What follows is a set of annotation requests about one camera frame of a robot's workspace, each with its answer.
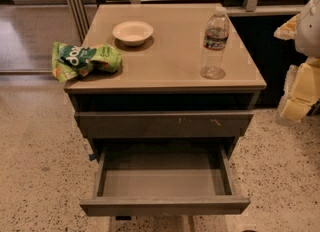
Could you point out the grey drawer cabinet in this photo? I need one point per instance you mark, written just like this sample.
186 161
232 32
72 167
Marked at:
163 74

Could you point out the white bowl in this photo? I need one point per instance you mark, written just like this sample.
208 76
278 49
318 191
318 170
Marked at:
132 33

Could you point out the open grey middle drawer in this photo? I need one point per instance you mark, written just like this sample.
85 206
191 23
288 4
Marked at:
174 180

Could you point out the closed grey top drawer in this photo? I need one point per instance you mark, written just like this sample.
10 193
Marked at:
151 125

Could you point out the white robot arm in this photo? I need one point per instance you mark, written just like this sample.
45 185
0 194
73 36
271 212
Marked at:
307 42

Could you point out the metal window frame post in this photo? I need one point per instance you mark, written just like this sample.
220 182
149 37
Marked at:
80 17

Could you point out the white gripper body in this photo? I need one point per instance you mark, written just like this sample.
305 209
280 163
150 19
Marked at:
309 29

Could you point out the clear plastic water bottle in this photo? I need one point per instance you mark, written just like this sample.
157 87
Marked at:
215 39

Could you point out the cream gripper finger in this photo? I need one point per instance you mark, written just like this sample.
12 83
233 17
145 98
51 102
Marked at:
287 31
289 111

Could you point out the green chip bag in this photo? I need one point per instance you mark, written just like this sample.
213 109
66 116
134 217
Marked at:
70 61

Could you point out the blue tape piece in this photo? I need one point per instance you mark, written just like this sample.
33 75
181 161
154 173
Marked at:
92 157

